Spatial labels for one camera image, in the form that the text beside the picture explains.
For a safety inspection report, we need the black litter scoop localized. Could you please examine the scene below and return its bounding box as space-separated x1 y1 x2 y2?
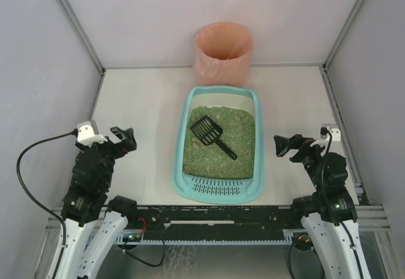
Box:
190 115 237 160

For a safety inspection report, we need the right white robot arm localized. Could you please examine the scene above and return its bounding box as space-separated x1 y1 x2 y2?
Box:
273 127 371 278

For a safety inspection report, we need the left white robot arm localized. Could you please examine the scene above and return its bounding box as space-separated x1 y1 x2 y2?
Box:
47 121 137 278

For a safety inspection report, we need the green cat litter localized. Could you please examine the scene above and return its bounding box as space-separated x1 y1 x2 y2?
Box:
183 106 256 179

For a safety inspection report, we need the teal plastic litter box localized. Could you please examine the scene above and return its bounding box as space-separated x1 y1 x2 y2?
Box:
172 85 265 204

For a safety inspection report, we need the pink lined trash bin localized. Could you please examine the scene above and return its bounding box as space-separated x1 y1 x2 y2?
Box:
193 22 253 87

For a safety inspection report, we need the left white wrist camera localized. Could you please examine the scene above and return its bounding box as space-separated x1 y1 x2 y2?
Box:
77 120 108 147

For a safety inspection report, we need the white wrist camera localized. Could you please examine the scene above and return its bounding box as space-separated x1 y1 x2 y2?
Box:
310 125 342 147
77 120 108 147

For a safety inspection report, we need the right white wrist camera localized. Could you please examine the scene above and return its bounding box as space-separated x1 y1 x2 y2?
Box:
310 125 342 147

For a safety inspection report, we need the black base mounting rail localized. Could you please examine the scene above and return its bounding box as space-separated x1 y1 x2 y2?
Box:
125 205 304 241

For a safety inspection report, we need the white slotted cable duct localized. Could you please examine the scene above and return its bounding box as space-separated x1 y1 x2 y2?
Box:
115 233 294 245

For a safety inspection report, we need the left black camera cable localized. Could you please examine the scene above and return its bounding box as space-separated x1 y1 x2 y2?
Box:
16 129 78 279

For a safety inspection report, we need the left base power cable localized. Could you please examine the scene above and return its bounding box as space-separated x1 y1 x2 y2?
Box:
121 217 166 268

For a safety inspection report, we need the base power cable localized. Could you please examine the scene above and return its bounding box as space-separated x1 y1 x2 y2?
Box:
121 217 166 268
287 234 314 279

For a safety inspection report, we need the right base power cable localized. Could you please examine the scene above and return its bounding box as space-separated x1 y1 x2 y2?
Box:
287 234 314 279

